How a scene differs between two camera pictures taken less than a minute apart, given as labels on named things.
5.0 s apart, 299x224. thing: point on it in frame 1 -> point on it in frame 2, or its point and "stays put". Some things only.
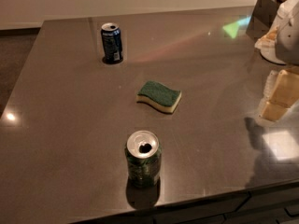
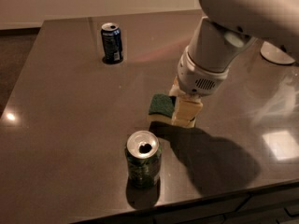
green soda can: x=143 y=152 stays put
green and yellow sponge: x=158 y=94 -> x=161 y=108
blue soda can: x=112 y=43 stays put
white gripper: x=289 y=42 -> x=196 y=76
